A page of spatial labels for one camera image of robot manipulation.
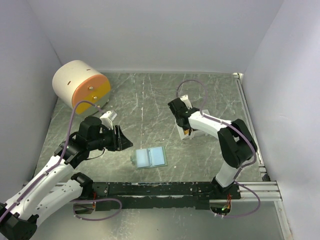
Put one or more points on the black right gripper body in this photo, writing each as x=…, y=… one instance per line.
x=177, y=121

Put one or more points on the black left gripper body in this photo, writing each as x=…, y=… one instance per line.
x=107, y=138

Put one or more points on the green card holder wallet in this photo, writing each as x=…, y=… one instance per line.
x=152, y=157

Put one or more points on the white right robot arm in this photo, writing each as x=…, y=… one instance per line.
x=236, y=142

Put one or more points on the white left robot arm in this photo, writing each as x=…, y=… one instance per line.
x=21, y=215

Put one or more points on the stack of cards in tray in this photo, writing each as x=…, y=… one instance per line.
x=187, y=132

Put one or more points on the white plastic card tray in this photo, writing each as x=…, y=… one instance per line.
x=195, y=132

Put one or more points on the round white drawer cabinet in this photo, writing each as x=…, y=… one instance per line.
x=76, y=81

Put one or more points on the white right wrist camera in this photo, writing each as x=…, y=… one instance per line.
x=186, y=101

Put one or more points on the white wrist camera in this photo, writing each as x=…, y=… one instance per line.
x=186, y=101
x=108, y=118

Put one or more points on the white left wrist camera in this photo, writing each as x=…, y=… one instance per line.
x=108, y=118

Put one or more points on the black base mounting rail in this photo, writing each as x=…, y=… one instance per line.
x=161, y=195

